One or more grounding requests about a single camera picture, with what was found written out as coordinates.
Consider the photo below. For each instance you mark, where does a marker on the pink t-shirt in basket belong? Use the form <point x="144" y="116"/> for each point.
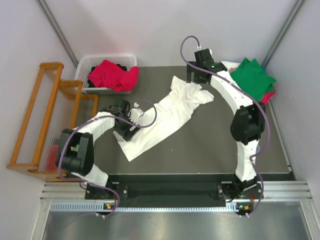
<point x="131" y="79"/>

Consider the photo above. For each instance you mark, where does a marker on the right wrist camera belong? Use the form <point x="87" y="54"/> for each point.
<point x="199" y="48"/>

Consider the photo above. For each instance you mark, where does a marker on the white slotted cable duct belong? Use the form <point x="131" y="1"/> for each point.
<point x="108" y="207"/>

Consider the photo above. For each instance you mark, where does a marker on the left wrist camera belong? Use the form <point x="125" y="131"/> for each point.
<point x="136" y="113"/>

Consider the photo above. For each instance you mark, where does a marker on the wooden rack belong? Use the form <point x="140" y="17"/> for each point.
<point x="54" y="105"/>

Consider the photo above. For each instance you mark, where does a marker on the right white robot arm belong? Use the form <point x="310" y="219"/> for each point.
<point x="248" y="122"/>

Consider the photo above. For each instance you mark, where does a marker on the white plastic laundry basket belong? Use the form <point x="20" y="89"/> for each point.
<point x="89" y="61"/>

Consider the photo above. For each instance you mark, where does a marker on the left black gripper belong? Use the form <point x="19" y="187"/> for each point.
<point x="127" y="132"/>

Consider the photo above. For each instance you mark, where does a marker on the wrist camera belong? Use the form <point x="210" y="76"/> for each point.
<point x="199" y="48"/>
<point x="136" y="113"/>

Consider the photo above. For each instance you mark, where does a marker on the folded green t-shirt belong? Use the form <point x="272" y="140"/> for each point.
<point x="253" y="79"/>

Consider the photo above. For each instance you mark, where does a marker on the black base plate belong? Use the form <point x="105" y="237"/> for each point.
<point x="177" y="190"/>

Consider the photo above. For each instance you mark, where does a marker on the white t-shirt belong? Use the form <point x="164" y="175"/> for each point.
<point x="171" y="113"/>
<point x="231" y="66"/>

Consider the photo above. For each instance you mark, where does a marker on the folded pink t-shirt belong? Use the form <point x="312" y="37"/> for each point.
<point x="268" y="95"/>

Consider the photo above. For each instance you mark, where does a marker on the folded white t-shirt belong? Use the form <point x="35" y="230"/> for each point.
<point x="231" y="66"/>

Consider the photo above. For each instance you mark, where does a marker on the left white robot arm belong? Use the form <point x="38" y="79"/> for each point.
<point x="76" y="146"/>

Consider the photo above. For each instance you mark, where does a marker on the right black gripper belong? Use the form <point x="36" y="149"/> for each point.
<point x="192" y="69"/>

